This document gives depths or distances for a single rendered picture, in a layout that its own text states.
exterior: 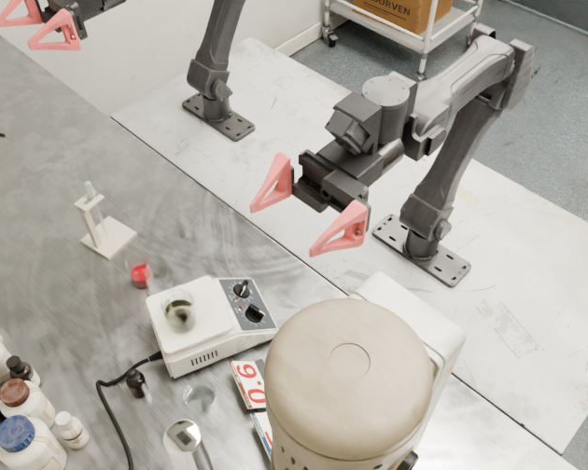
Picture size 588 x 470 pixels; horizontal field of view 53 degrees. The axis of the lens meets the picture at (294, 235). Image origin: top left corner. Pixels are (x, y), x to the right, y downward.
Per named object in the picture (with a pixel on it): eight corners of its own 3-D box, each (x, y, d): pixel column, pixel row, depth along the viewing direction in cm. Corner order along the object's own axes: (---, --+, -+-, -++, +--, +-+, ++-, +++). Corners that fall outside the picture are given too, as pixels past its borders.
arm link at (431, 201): (424, 243, 106) (516, 69, 92) (393, 224, 109) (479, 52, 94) (438, 237, 111) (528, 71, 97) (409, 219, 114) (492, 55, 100)
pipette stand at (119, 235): (109, 217, 124) (93, 173, 114) (137, 234, 121) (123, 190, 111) (80, 242, 120) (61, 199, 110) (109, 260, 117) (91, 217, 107)
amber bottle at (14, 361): (24, 397, 99) (6, 375, 92) (17, 382, 100) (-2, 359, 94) (45, 386, 100) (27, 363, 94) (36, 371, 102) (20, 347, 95)
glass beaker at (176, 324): (163, 338, 96) (155, 311, 90) (168, 310, 100) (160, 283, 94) (201, 338, 96) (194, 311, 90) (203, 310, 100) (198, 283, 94)
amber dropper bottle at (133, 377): (146, 400, 99) (137, 380, 93) (129, 397, 99) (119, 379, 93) (151, 383, 100) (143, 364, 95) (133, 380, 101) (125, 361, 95)
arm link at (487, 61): (428, 131, 75) (548, 33, 89) (373, 101, 79) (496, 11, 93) (414, 197, 85) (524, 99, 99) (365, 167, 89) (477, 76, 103)
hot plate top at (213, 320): (211, 276, 105) (210, 273, 104) (235, 330, 98) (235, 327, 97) (145, 300, 102) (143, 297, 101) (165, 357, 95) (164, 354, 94)
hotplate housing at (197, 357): (252, 284, 113) (250, 258, 107) (280, 338, 106) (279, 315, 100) (138, 326, 107) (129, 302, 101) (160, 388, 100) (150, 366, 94)
